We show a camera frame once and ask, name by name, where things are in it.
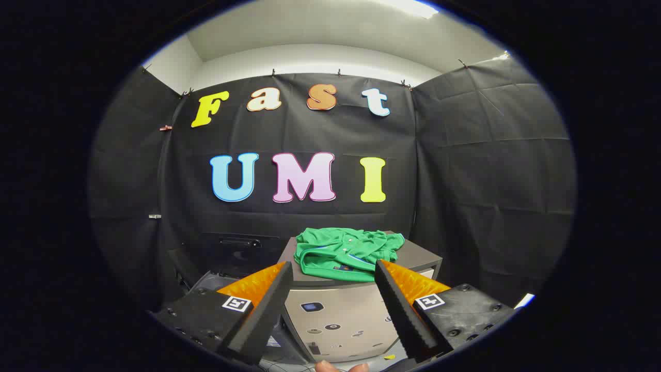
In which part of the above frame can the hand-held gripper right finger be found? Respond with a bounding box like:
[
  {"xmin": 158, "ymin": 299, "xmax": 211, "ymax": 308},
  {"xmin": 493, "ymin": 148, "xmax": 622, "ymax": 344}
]
[{"xmin": 374, "ymin": 259, "xmax": 517, "ymax": 362}]

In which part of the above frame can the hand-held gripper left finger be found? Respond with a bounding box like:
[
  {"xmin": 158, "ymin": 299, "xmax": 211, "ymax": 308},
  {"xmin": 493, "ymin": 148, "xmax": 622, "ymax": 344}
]
[{"xmin": 149, "ymin": 261, "xmax": 295, "ymax": 366}]

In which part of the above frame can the green polo shirt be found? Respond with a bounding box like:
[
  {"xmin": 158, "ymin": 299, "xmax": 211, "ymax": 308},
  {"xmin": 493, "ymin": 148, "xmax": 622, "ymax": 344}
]
[{"xmin": 293, "ymin": 227, "xmax": 405, "ymax": 283}]

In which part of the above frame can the black backdrop cloth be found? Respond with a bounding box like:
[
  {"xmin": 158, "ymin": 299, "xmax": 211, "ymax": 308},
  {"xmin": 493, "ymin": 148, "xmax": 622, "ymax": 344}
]
[{"xmin": 88, "ymin": 52, "xmax": 576, "ymax": 311}]

